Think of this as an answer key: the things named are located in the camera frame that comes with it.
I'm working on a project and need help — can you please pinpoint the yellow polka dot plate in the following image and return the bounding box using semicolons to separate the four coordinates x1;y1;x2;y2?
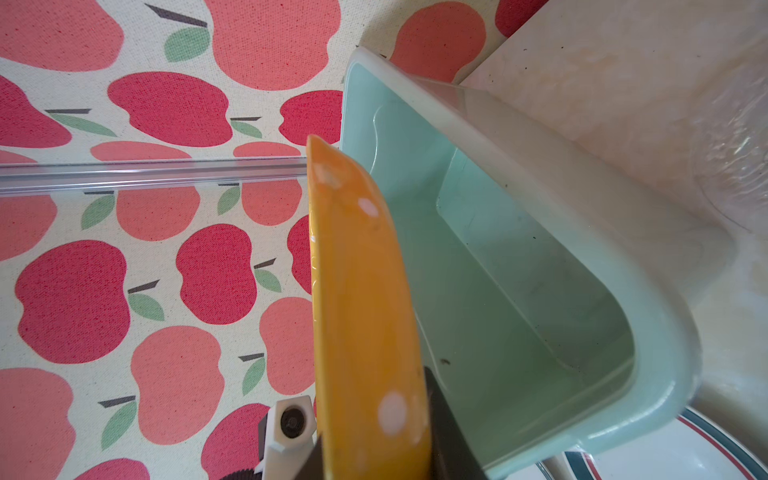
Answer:
306;136;431;479

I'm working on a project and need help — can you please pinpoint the left aluminium frame post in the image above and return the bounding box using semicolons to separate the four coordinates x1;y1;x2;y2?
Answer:
1;157;307;197

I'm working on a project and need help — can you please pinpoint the red and green ringed plate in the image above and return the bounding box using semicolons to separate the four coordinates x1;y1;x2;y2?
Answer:
509;407;767;479

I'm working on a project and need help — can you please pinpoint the mint green plastic bin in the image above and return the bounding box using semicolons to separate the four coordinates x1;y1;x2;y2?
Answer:
340;47;735;479

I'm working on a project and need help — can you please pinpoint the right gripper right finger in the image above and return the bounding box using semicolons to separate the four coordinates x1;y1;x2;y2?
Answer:
424;367;488;480

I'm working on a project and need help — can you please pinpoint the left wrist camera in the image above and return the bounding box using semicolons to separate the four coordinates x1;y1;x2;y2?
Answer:
218;394;318;480

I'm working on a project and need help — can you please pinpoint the clear glass plate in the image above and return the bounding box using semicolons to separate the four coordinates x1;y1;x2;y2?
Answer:
691;57;767;237

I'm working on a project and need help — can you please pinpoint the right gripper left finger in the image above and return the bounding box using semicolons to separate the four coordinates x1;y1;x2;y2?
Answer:
295;437;324;480

